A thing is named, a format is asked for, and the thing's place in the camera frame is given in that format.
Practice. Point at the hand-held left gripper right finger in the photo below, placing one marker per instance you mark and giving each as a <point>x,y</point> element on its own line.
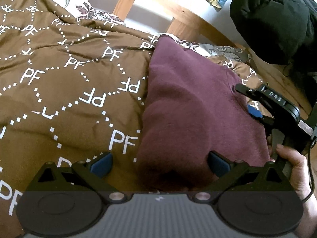
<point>219,164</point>

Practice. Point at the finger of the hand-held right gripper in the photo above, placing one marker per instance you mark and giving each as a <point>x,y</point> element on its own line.
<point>249,91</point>
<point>255,112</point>

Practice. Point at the person's right hand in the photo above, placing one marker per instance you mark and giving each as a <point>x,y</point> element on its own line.
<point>299,173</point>

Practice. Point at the brown printed blanket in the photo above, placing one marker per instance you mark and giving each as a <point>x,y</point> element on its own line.
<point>49,99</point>

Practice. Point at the grey paisley cloth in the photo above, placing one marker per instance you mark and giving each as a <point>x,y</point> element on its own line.
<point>223,52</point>

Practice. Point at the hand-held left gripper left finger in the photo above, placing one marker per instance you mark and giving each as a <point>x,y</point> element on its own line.
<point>102,164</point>

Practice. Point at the wooden bed frame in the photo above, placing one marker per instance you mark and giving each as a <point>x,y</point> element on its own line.
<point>188,26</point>

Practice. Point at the maroon sweater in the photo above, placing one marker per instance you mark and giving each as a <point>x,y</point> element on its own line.
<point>198,109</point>

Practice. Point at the black jacket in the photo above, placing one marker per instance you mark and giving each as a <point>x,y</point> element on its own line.
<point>275,19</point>

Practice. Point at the white floral pillow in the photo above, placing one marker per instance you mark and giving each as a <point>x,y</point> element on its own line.
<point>74,2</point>

